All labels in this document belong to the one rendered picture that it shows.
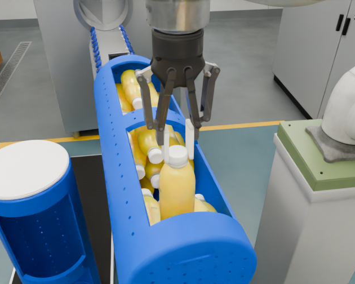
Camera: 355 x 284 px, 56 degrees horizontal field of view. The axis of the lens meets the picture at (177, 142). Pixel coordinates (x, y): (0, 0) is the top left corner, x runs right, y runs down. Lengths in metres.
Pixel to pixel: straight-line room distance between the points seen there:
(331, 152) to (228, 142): 1.83
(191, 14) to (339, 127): 0.76
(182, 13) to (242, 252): 0.45
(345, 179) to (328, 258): 0.42
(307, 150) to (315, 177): 0.12
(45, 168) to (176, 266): 0.60
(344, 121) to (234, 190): 1.49
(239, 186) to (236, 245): 1.86
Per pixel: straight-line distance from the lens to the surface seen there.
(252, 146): 2.92
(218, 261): 0.69
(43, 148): 1.21
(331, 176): 1.10
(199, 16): 0.47
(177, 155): 0.60
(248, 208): 2.38
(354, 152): 1.18
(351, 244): 1.43
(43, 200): 1.08
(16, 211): 1.10
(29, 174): 1.12
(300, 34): 3.45
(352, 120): 1.09
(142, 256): 0.64
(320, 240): 1.33
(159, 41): 0.49
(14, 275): 2.03
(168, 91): 0.52
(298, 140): 1.20
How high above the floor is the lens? 1.72
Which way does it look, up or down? 37 degrees down
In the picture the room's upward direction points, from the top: straight up
